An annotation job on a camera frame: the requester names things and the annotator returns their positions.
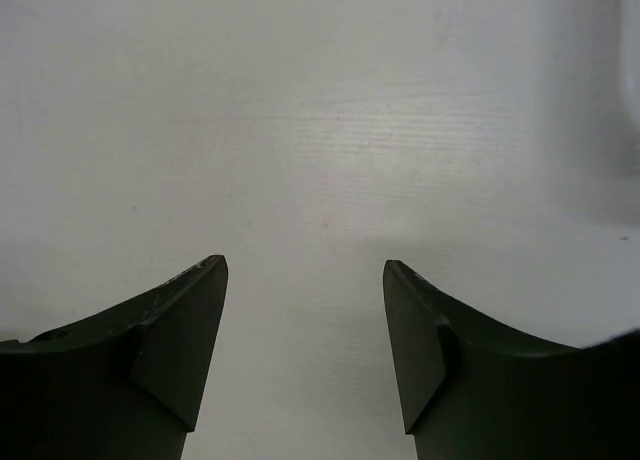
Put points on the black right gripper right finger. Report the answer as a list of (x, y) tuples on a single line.
[(471, 387)]

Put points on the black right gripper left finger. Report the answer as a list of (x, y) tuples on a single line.
[(125, 383)]

